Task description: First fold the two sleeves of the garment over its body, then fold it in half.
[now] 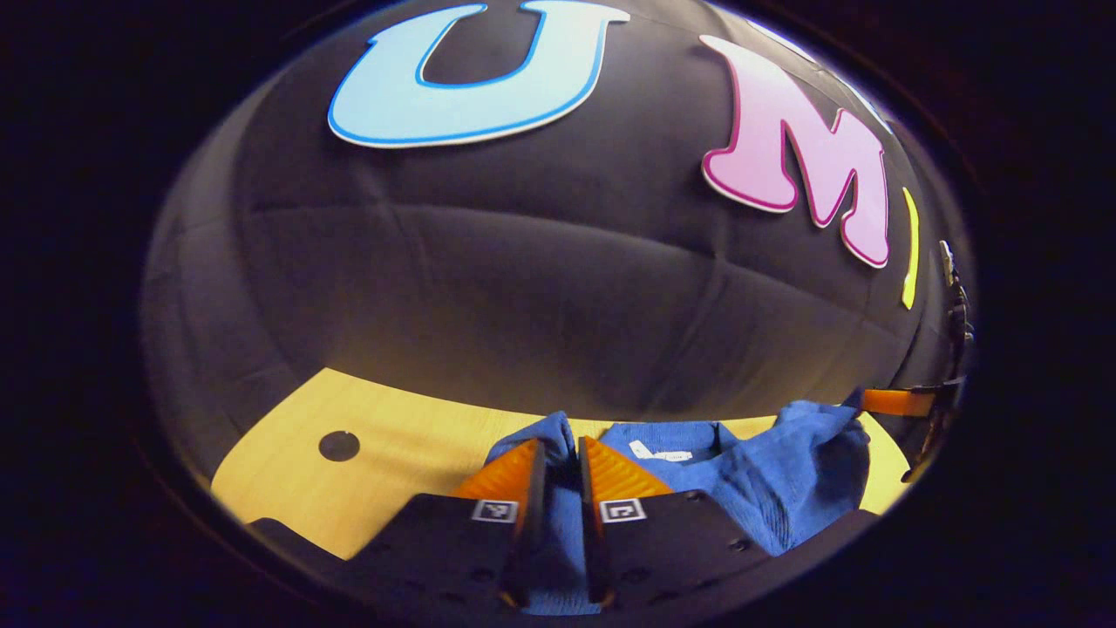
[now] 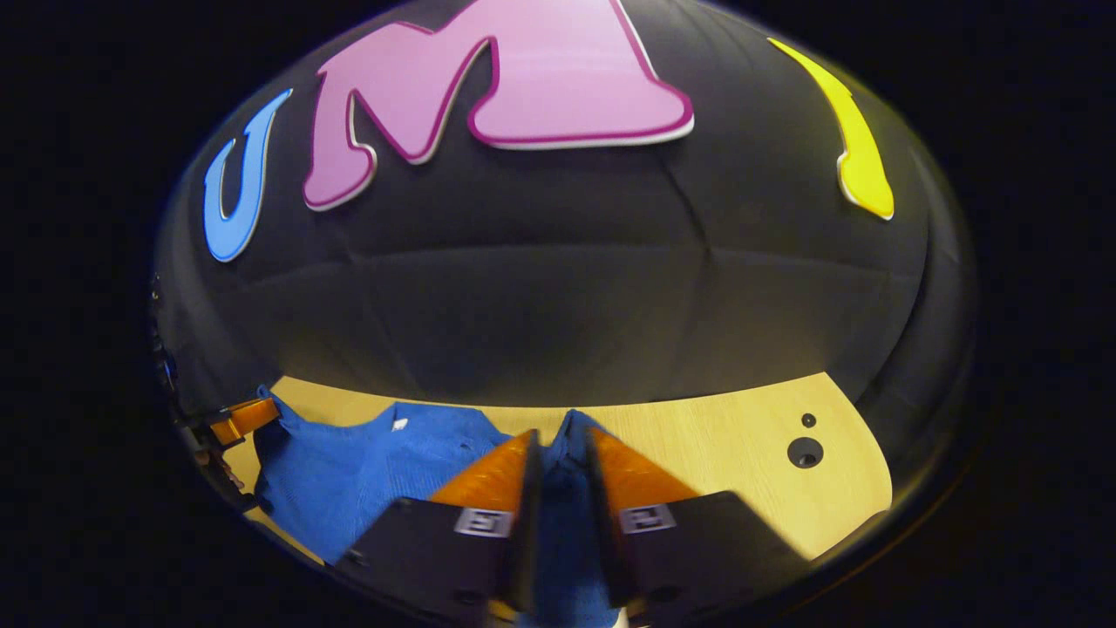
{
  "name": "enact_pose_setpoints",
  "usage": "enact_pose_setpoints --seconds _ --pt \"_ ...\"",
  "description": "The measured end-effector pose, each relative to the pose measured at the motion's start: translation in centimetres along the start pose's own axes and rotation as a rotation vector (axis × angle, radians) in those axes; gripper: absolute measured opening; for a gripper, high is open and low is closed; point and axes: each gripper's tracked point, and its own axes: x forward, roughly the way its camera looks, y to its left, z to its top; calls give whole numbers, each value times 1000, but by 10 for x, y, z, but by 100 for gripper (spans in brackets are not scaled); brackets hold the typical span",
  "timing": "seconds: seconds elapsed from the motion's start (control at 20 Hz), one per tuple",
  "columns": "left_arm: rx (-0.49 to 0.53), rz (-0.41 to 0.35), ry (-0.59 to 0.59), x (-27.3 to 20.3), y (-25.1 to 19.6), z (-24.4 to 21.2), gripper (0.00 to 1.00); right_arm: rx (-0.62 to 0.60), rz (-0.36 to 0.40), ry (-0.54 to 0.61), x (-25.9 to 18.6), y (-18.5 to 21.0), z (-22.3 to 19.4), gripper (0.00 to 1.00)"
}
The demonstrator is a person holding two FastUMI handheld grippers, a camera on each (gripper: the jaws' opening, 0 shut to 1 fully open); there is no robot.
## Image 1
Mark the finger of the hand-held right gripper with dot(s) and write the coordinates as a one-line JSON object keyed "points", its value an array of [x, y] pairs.
{"points": [[898, 402]]}

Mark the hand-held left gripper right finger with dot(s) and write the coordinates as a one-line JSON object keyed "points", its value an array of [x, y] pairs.
{"points": [[593, 549]]}

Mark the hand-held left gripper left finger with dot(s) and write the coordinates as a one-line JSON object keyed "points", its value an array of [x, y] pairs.
{"points": [[527, 541]]}

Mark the blue button-up shirt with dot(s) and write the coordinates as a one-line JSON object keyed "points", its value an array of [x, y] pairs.
{"points": [[785, 471]]}

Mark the black round table grommet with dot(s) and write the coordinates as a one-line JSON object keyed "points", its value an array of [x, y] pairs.
{"points": [[339, 446]]}

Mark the black backdrop cloth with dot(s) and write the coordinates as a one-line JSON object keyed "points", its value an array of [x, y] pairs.
{"points": [[523, 262]]}

